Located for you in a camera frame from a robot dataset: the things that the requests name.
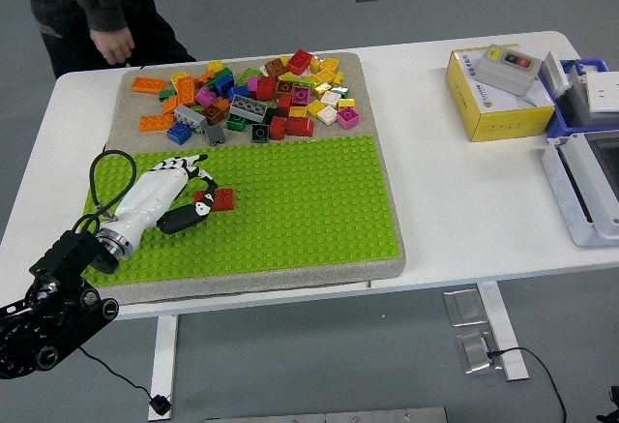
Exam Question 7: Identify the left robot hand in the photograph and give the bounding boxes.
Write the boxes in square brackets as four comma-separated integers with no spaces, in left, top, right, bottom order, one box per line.
[106,152,219,254]

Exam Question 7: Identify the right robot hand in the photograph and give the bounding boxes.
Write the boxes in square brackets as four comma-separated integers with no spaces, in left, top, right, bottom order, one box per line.
[597,383,619,423]

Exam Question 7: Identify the person's left hand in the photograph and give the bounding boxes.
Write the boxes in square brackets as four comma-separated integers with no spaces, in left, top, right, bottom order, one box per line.
[90,25,135,66]

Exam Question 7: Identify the red long toy brick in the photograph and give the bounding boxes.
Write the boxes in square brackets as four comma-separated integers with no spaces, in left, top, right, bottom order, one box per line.
[192,187,237,213]

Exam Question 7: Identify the green studded baseplate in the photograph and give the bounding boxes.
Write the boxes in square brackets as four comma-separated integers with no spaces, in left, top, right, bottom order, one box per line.
[81,134,406,285]

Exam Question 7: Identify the grey foam mat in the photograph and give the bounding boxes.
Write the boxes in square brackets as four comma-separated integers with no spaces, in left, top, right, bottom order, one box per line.
[103,51,407,306]

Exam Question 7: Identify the orange long toy brick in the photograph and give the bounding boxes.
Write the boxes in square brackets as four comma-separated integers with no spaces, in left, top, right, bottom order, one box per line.
[175,76,196,106]
[131,76,167,94]
[138,112,175,133]

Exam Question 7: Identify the light grey long toy brick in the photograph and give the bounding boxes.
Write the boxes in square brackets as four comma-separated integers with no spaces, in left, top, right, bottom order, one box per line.
[172,105,209,135]

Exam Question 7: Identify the silver floor plate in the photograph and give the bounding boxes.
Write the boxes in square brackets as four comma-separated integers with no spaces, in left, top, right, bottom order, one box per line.
[454,330,504,375]
[443,287,487,328]

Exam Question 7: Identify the white table leg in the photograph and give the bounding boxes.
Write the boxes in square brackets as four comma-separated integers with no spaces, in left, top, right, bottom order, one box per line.
[147,314,180,422]
[476,281,530,382]

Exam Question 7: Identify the light grey junction box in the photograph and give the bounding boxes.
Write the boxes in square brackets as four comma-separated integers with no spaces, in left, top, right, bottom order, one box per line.
[540,130,619,249]

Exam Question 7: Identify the metal floor strip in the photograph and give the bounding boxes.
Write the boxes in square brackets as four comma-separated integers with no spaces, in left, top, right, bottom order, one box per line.
[205,407,449,423]

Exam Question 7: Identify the white table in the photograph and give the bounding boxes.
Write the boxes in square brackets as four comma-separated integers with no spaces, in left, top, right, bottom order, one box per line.
[0,30,619,332]

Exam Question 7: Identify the blue plastic bin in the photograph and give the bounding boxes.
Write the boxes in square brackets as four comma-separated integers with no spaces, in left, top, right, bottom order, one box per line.
[539,58,619,141]

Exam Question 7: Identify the yellow cardboard box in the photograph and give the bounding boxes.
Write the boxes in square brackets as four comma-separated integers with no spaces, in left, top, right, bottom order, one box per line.
[445,45,556,143]

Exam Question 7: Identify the dark grey plastic component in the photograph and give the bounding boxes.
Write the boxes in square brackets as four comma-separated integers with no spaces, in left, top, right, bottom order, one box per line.
[560,65,594,127]

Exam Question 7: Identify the white plastic component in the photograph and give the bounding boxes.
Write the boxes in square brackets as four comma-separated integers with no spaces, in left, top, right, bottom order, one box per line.
[540,50,572,100]

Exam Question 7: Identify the black floor cable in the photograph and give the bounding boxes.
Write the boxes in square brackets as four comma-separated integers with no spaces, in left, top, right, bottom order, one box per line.
[486,347,568,423]

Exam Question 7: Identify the white wall socket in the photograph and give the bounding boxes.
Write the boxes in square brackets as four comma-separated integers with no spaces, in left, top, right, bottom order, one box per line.
[585,72,619,114]

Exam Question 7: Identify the grey switch box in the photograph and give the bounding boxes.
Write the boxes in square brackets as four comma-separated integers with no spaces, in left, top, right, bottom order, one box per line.
[476,44,542,98]

